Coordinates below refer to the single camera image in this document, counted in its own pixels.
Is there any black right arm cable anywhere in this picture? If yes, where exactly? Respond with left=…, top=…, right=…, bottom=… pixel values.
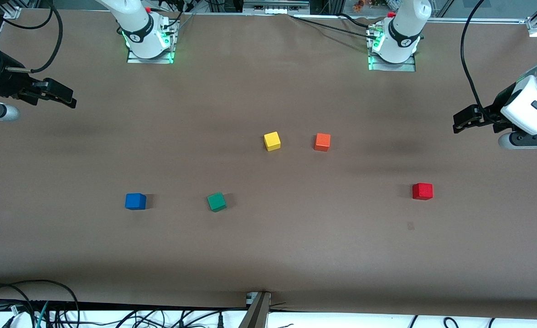
left=0, top=0, right=64, bottom=73

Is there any blue wooden block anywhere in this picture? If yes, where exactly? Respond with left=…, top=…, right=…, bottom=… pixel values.
left=125, top=193, right=147, bottom=210

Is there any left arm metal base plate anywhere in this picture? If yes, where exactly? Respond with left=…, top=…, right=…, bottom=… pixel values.
left=368, top=54, right=417, bottom=72

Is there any black base cable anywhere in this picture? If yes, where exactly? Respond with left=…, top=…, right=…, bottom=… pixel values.
left=161, top=0, right=196, bottom=32
left=290, top=15, right=378, bottom=41

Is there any teal cable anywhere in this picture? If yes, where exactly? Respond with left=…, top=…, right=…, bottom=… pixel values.
left=35, top=301, right=49, bottom=328

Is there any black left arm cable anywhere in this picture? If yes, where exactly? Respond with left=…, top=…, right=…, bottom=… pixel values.
left=461, top=0, right=497, bottom=126

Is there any grey power strip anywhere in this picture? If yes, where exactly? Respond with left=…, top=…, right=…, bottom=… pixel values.
left=243, top=0, right=310, bottom=14

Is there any red wooden block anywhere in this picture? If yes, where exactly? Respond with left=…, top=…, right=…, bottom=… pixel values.
left=412, top=183, right=434, bottom=200

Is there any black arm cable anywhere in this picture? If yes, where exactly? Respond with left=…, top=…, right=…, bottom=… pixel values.
left=0, top=0, right=64, bottom=73
left=461, top=0, right=497, bottom=126

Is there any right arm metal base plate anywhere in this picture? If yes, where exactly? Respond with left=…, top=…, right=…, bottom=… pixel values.
left=127, top=46, right=175, bottom=64

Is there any aluminium profile post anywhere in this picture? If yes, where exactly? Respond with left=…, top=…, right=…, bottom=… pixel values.
left=239, top=292, right=272, bottom=328

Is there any long black looping cable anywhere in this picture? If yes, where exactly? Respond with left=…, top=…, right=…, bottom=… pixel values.
left=0, top=279, right=80, bottom=328

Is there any green wooden block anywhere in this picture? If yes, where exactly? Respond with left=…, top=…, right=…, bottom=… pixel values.
left=207, top=192, right=227, bottom=212

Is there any yellow wooden block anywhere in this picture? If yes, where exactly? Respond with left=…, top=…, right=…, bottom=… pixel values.
left=264, top=131, right=281, bottom=152

